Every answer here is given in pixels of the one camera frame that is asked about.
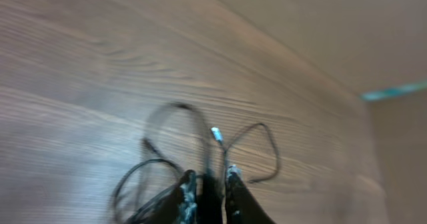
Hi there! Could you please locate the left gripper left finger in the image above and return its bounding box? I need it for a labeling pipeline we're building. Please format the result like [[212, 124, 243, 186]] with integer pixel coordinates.
[[143, 170, 197, 224]]

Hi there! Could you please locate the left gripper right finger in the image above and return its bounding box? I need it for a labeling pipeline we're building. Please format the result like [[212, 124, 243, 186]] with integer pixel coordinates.
[[225, 165, 275, 224]]

